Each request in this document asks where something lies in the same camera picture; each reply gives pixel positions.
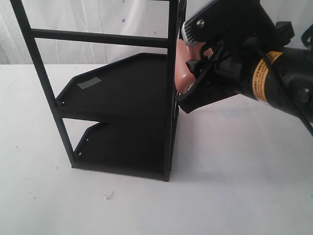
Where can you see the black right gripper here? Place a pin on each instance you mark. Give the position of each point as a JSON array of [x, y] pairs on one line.
[[220, 76]]

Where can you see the terracotta ceramic mug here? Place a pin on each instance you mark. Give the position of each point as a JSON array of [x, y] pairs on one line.
[[183, 77]]

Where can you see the black metal shelf rack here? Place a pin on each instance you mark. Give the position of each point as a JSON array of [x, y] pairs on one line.
[[126, 124]]

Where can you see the grey tape piece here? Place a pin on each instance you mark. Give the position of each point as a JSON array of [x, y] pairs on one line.
[[89, 83]]

